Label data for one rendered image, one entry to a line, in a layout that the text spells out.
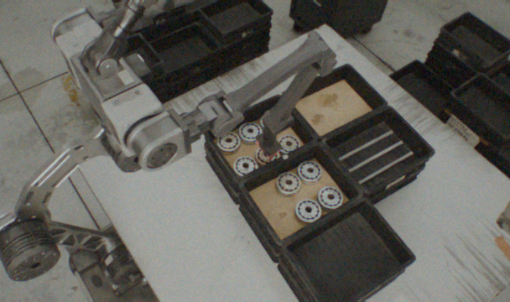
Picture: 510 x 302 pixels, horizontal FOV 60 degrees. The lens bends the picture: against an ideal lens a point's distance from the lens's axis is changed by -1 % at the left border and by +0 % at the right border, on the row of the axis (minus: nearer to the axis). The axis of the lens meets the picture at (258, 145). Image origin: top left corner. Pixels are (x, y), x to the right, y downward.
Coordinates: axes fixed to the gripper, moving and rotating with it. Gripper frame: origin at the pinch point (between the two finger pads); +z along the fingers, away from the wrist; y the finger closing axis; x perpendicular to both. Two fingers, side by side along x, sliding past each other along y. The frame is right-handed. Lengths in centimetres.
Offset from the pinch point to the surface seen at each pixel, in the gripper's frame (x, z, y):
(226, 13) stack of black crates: -65, 41, 121
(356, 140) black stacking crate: -39.1, 4.7, -15.9
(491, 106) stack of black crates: -146, 40, -34
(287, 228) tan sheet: 13.6, 3.6, -30.0
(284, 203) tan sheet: 7.3, 3.8, -21.0
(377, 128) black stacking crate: -52, 5, -17
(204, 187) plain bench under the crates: 26.0, 16.9, 10.3
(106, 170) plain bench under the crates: 56, 17, 43
